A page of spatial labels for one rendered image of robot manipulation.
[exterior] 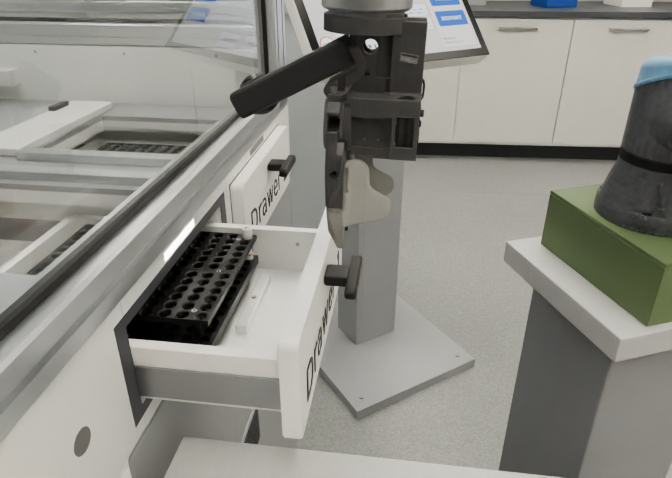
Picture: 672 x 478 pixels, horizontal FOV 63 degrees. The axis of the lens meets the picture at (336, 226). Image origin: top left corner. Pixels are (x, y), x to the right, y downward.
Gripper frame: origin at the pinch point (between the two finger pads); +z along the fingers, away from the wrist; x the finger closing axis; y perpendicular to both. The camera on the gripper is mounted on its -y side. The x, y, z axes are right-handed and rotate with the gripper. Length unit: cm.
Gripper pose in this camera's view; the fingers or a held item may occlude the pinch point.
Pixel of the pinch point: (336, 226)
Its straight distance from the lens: 54.9
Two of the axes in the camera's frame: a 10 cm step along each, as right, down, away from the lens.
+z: -0.2, 8.9, 4.5
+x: 1.3, -4.5, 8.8
